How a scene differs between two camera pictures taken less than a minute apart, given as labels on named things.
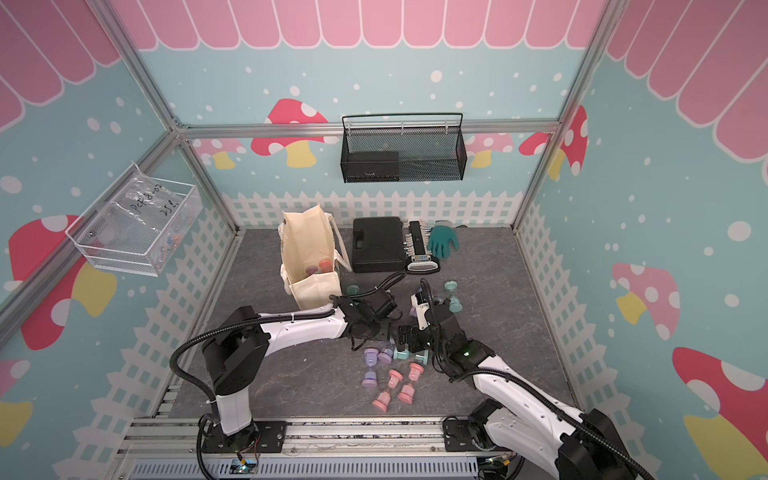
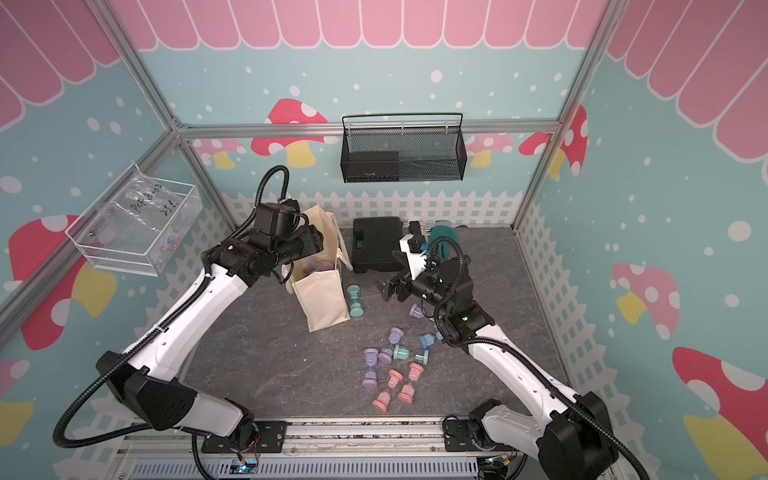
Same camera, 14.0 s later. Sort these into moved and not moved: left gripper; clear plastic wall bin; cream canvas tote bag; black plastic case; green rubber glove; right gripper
Moved: right gripper; left gripper
Not moved: black plastic case; cream canvas tote bag; clear plastic wall bin; green rubber glove
